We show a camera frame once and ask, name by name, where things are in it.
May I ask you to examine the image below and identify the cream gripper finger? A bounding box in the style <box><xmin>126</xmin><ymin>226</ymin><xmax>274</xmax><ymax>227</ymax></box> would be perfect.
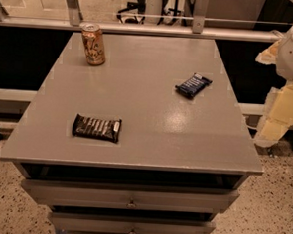
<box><xmin>255</xmin><ymin>41</ymin><xmax>280</xmax><ymax>65</ymax></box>
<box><xmin>253</xmin><ymin>82</ymin><xmax>293</xmax><ymax>148</ymax></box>

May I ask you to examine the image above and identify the black chocolate bar wrapper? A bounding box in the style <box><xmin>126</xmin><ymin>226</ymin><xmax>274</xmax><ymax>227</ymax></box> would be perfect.
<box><xmin>72</xmin><ymin>115</ymin><xmax>121</xmax><ymax>143</ymax></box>

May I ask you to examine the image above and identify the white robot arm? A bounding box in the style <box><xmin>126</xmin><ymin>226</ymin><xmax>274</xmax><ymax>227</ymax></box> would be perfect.
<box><xmin>253</xmin><ymin>26</ymin><xmax>293</xmax><ymax>148</ymax></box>

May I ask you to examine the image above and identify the orange soda can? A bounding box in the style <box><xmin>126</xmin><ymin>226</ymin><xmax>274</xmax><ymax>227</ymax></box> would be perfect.
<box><xmin>81</xmin><ymin>23</ymin><xmax>105</xmax><ymax>65</ymax></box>

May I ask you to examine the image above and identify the blue snack bar wrapper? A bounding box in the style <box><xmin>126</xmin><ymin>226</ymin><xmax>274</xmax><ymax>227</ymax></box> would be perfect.
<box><xmin>175</xmin><ymin>73</ymin><xmax>213</xmax><ymax>99</ymax></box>

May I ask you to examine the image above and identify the grey drawer cabinet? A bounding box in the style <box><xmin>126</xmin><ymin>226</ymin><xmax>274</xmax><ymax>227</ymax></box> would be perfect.
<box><xmin>0</xmin><ymin>34</ymin><xmax>262</xmax><ymax>234</ymax></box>

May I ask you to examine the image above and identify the black office chair base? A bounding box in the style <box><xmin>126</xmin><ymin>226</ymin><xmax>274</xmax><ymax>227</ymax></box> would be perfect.
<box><xmin>117</xmin><ymin>0</ymin><xmax>185</xmax><ymax>26</ymax></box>

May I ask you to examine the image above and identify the top grey drawer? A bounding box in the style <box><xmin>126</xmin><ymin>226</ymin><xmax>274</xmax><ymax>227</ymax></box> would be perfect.
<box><xmin>21</xmin><ymin>179</ymin><xmax>239</xmax><ymax>213</ymax></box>

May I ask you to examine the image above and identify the grey drawer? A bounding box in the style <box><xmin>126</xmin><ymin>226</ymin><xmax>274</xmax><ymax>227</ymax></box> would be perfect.
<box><xmin>21</xmin><ymin>179</ymin><xmax>239</xmax><ymax>213</ymax></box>
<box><xmin>49</xmin><ymin>212</ymin><xmax>215</xmax><ymax>234</ymax></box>

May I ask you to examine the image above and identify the metal railing frame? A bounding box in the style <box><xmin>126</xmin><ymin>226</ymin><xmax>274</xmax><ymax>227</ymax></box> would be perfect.
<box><xmin>0</xmin><ymin>0</ymin><xmax>293</xmax><ymax>43</ymax></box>

